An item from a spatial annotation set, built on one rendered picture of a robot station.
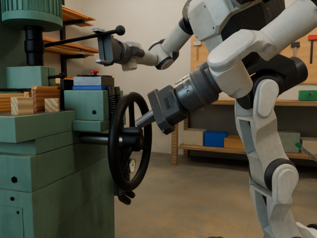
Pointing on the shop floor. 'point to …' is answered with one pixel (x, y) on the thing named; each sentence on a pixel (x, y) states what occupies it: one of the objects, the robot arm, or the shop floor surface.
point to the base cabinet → (62, 207)
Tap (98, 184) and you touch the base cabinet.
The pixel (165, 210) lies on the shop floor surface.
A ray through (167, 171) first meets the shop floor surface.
